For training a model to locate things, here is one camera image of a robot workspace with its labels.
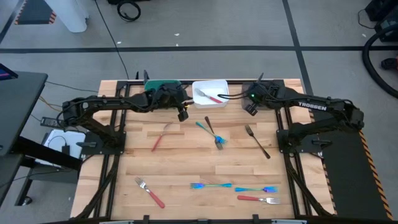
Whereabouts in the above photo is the long black floor cable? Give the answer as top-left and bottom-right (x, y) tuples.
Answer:
(93, 0), (130, 80)

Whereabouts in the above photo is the white frame end cap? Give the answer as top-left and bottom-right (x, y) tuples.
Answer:
(98, 219), (135, 224)
(271, 219), (308, 224)

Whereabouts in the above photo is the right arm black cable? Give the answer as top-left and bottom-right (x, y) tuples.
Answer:
(216, 91), (250, 101)

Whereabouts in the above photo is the red handled silver fork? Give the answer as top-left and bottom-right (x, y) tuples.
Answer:
(194, 88), (224, 105)
(151, 121), (174, 152)
(134, 176), (166, 209)
(237, 195), (282, 205)

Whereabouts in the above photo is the small black hazard-edged mat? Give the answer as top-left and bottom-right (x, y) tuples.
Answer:
(14, 0), (58, 26)

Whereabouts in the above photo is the thin black desk cable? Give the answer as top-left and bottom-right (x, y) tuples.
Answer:
(45, 81), (99, 93)

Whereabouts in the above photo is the grey plastic bin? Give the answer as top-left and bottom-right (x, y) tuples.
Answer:
(239, 81), (277, 112)

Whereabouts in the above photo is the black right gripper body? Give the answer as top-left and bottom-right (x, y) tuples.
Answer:
(242, 80), (287, 110)

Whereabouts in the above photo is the yellow floor cable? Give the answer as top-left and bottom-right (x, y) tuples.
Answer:
(39, 95), (68, 116)

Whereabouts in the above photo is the dark metal fork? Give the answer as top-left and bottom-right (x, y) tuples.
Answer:
(204, 116), (224, 151)
(244, 124), (271, 160)

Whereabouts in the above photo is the white flat box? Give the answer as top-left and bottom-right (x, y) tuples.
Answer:
(43, 129), (87, 167)

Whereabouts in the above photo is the iridescent rainbow fork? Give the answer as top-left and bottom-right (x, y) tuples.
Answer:
(190, 182), (233, 190)
(234, 185), (279, 194)
(195, 121), (227, 145)

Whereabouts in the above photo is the black equipment case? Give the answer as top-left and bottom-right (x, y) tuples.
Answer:
(364, 0), (398, 43)

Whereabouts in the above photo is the black power adapter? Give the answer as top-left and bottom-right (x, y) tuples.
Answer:
(40, 116), (65, 128)

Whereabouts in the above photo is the coiled black cable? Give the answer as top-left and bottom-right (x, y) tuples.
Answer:
(116, 0), (142, 23)

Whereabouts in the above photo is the black aluminium table frame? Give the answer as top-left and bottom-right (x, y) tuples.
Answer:
(73, 70), (336, 224)

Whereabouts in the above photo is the thick black hose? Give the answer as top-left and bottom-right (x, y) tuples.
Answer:
(361, 24), (398, 100)

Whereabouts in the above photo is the black side desk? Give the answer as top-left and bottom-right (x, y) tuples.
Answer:
(0, 70), (83, 207)

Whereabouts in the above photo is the large black hazard-edged platform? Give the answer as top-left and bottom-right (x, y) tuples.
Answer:
(310, 109), (395, 221)

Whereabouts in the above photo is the laptop with blue screen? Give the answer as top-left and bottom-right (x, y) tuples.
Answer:
(0, 63), (19, 81)

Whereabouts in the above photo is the teal plastic bin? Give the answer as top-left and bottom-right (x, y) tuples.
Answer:
(144, 79), (183, 93)

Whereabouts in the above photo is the person's shoe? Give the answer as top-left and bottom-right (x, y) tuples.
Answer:
(381, 56), (398, 71)

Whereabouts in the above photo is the white plastic bin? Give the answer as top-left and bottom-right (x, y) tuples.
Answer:
(191, 79), (229, 109)

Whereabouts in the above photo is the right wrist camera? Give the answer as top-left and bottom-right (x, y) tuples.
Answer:
(244, 103), (259, 117)

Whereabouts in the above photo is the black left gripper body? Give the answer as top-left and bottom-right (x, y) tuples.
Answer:
(146, 82), (193, 113)

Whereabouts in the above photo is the white machine column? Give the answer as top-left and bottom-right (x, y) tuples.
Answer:
(44, 0), (90, 34)

